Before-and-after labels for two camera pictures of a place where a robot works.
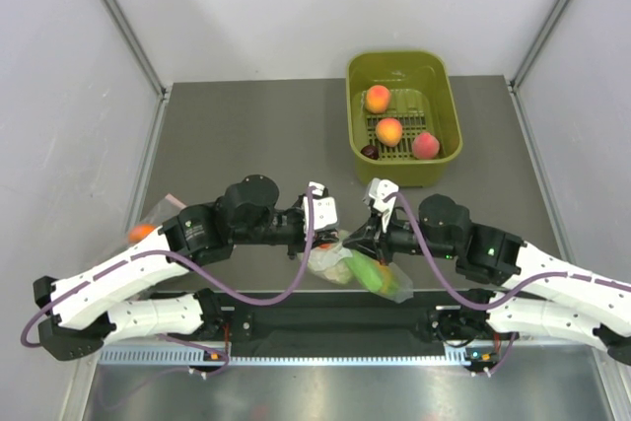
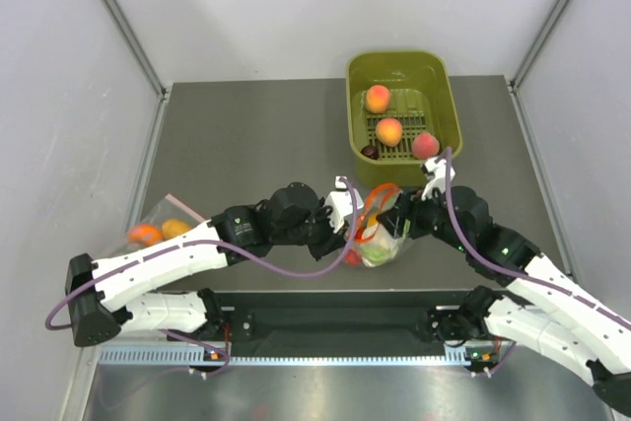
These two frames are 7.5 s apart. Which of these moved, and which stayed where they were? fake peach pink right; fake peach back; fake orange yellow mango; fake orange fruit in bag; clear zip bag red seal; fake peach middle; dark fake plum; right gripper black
Moved: clear zip bag red seal; fake orange yellow mango; right gripper black
Stayed: fake peach middle; fake orange fruit in bag; fake peach pink right; fake peach back; dark fake plum
